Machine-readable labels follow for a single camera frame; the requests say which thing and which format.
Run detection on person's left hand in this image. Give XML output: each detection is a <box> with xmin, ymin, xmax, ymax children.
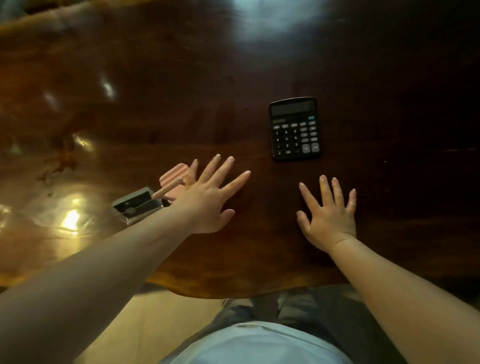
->
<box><xmin>165</xmin><ymin>154</ymin><xmax>252</xmax><ymax>235</ymax></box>

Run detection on person's right hand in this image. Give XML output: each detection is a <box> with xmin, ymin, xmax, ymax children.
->
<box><xmin>296</xmin><ymin>175</ymin><xmax>358</xmax><ymax>254</ymax></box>

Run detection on person's right forearm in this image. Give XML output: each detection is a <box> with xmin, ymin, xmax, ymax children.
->
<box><xmin>329</xmin><ymin>234</ymin><xmax>480</xmax><ymax>364</ymax></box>

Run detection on person's left forearm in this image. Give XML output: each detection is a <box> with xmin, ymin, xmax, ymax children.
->
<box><xmin>0</xmin><ymin>205</ymin><xmax>196</xmax><ymax>364</ymax></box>

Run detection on pink ridged holder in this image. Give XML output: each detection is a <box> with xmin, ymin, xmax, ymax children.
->
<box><xmin>159</xmin><ymin>163</ymin><xmax>191</xmax><ymax>202</ymax></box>

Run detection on pink pen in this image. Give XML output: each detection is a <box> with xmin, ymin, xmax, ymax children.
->
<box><xmin>151</xmin><ymin>178</ymin><xmax>185</xmax><ymax>200</ymax></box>

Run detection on clear box with black insert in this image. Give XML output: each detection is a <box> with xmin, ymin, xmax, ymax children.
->
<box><xmin>111</xmin><ymin>187</ymin><xmax>164</xmax><ymax>226</ymax></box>

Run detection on black desk calculator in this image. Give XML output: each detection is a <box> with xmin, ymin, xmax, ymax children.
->
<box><xmin>268</xmin><ymin>97</ymin><xmax>322</xmax><ymax>162</ymax></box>

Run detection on person's grey trousers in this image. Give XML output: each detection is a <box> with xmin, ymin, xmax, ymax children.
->
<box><xmin>160</xmin><ymin>284</ymin><xmax>407</xmax><ymax>364</ymax></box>

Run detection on person's light blue shirt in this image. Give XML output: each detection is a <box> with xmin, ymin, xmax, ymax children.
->
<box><xmin>169</xmin><ymin>321</ymin><xmax>354</xmax><ymax>364</ymax></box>

